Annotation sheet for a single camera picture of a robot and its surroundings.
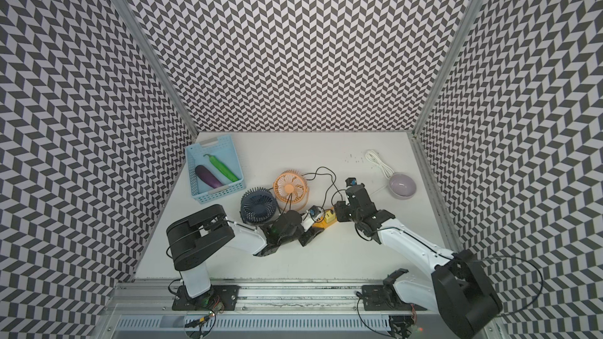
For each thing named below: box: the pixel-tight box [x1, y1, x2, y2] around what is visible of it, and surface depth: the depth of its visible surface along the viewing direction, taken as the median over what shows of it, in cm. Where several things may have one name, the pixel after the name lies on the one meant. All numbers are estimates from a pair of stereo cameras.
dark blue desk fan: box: [239, 186, 278, 225], surface depth 86 cm
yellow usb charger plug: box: [324, 209, 337, 224], surface depth 86 cm
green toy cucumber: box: [203, 153, 239, 183], surface depth 108 cm
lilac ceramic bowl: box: [388, 172, 417, 201], surface depth 96 cm
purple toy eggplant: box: [194, 164, 223, 189], surface depth 104 cm
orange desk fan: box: [273, 169, 311, 212], surface depth 91 cm
